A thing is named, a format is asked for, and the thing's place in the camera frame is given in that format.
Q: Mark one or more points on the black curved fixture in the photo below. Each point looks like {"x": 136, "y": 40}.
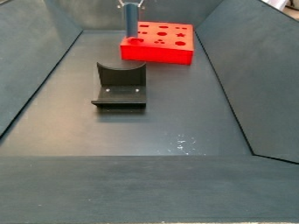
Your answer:
{"x": 122, "y": 86}

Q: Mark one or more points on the red foam shape-sorter block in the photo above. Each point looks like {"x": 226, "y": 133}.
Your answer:
{"x": 162, "y": 42}

